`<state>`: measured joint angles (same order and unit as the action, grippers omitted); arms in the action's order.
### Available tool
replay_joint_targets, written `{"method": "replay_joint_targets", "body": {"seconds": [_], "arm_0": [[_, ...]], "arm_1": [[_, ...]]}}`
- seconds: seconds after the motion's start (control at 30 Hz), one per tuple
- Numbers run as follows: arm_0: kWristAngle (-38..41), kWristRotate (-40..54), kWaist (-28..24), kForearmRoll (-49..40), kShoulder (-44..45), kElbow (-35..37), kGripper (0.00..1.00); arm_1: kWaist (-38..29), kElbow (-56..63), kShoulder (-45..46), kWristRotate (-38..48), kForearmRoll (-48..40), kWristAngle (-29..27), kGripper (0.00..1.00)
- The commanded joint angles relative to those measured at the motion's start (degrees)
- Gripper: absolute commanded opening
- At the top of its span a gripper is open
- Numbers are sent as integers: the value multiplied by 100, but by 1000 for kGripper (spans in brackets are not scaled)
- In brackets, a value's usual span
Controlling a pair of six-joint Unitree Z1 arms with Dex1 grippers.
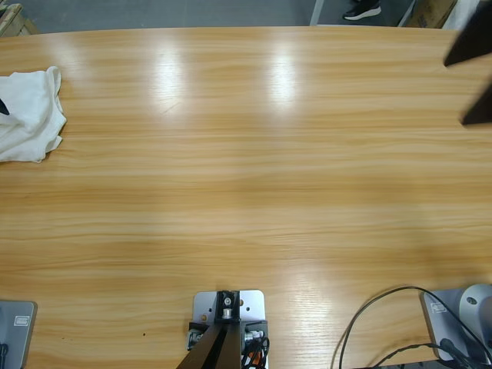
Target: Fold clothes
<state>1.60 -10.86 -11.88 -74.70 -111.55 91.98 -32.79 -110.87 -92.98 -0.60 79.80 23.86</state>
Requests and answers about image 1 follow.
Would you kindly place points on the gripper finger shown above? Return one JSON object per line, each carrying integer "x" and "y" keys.
{"x": 3, "y": 107}
{"x": 482, "y": 107}
{"x": 473, "y": 42}

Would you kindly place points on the white t-shirt with black print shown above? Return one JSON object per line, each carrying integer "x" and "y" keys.
{"x": 30, "y": 115}

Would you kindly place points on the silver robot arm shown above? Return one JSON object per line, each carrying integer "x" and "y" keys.
{"x": 476, "y": 303}

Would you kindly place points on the brown board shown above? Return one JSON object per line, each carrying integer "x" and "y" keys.
{"x": 430, "y": 13}

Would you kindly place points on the wooden crate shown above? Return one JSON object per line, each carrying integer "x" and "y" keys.
{"x": 15, "y": 17}

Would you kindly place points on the black shoe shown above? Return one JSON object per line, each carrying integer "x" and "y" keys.
{"x": 363, "y": 9}

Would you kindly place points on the white post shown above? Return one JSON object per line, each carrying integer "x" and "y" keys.
{"x": 317, "y": 11}

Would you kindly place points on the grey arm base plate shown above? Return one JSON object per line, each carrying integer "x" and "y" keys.
{"x": 434, "y": 323}
{"x": 23, "y": 338}

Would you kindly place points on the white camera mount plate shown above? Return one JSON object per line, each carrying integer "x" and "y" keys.
{"x": 253, "y": 303}

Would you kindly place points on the dark camera post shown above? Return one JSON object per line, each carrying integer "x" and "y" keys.
{"x": 219, "y": 346}

